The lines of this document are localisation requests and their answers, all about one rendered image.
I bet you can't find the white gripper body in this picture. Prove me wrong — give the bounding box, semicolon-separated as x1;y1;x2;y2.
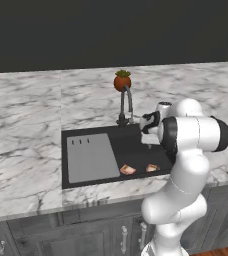
140;131;161;147

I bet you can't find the dark grey sink tap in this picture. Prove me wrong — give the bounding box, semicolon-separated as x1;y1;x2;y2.
116;85;136;128

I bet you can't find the grey sink drainboard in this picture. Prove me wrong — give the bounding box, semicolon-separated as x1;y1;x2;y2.
66;133;121;185

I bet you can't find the black kitchen sink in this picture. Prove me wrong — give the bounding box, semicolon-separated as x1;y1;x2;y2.
61;123;177;190

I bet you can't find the orange potted plant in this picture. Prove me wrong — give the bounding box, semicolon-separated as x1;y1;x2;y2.
113;69;133;93

